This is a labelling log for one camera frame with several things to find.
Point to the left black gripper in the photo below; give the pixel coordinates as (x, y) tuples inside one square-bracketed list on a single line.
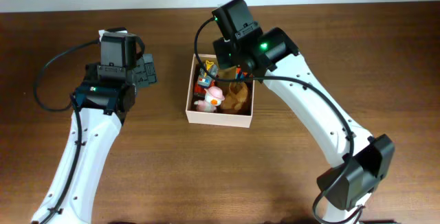
[(148, 71)]

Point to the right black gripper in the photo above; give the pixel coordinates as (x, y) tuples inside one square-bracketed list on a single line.
[(222, 56)]

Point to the colourful two-by-two puzzle cube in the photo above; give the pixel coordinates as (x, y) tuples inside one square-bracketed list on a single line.
[(240, 75)]

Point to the brown plush capybara toy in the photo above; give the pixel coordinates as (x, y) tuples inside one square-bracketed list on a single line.
[(236, 98)]

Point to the red toy fire truck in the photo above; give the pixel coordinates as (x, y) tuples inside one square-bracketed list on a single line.
[(203, 80)]

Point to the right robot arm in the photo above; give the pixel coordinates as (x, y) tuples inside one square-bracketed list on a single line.
[(358, 160)]

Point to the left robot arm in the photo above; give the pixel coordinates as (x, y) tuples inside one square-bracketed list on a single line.
[(100, 105)]

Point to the open white cardboard box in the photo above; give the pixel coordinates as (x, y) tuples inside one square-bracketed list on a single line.
[(219, 119)]

